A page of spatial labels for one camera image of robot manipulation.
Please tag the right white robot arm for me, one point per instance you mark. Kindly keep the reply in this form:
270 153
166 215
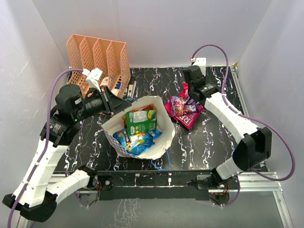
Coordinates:
253 142

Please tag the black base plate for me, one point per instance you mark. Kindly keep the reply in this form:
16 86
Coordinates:
158 185

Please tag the blue snack packet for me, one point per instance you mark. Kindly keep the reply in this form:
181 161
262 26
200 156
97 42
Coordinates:
138 143

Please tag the rainbow candy bag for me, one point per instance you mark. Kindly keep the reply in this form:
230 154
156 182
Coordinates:
141 121

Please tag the white bottle in organizer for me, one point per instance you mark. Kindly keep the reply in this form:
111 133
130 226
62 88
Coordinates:
105 81

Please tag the grey stapler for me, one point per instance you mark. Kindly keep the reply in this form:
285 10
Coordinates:
131 86

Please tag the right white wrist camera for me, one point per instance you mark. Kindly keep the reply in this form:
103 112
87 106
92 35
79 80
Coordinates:
201 62

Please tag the purple Fox's candy bag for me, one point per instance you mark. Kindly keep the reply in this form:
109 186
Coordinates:
182 105

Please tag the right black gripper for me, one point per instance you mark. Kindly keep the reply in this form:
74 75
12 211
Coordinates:
203 76

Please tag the orange candy bag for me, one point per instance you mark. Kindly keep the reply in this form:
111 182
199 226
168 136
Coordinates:
147 107

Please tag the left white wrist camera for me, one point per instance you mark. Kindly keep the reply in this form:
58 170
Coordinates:
92 77

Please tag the pink chips bag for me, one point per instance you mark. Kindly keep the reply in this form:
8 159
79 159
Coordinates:
187 120

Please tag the blue checkered paper bag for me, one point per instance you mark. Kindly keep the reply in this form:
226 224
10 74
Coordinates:
164 124

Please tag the aluminium frame rail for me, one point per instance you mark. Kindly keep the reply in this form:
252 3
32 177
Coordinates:
246 182

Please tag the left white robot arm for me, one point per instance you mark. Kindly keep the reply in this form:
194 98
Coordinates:
35 199

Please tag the orange plastic file organizer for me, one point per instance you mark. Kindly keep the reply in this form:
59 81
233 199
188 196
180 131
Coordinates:
108 55

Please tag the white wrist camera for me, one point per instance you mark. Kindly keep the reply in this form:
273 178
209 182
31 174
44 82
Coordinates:
92 77
201 62

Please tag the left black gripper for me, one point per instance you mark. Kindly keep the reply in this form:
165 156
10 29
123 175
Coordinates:
112 104

